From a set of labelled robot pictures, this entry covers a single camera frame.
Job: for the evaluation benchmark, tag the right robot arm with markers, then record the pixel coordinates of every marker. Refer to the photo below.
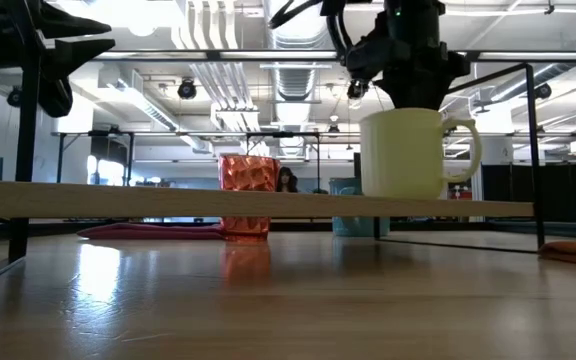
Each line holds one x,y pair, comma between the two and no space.
418,5

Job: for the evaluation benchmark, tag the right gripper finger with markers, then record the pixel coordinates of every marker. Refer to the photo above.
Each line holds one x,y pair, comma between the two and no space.
418,97

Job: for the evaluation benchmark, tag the pale yellow ceramic mug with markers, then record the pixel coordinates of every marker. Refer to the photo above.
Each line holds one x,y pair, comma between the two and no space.
403,155

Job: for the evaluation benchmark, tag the wooden shelf with black frame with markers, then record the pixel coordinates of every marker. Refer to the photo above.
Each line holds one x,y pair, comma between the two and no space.
118,200

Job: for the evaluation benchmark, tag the black partition wall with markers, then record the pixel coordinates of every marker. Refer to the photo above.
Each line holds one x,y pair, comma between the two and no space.
508,190

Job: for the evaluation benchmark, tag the pink folded cloth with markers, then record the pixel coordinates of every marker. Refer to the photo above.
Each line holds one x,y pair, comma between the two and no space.
148,231

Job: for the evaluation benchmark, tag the black ceiling spotlight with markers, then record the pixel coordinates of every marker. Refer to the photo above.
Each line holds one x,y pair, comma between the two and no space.
543,91
186,89
14,96

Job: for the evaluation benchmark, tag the overhead rig bar with lights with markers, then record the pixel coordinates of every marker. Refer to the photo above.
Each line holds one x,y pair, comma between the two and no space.
268,55

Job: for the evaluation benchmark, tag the teal cup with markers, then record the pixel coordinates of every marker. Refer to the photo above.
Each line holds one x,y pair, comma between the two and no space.
353,226

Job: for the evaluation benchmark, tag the black background station frame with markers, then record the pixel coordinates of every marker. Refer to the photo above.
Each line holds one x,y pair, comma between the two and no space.
283,135
93,134

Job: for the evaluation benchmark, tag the orange faceted shiny cup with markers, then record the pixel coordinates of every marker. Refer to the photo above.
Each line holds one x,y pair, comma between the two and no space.
248,172

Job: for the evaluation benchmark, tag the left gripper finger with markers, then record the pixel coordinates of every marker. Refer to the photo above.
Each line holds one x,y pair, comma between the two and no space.
73,55
68,22

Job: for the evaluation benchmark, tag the person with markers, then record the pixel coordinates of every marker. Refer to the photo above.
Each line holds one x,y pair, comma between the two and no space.
286,181

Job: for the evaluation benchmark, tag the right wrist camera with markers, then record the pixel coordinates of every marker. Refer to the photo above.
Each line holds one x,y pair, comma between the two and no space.
357,90

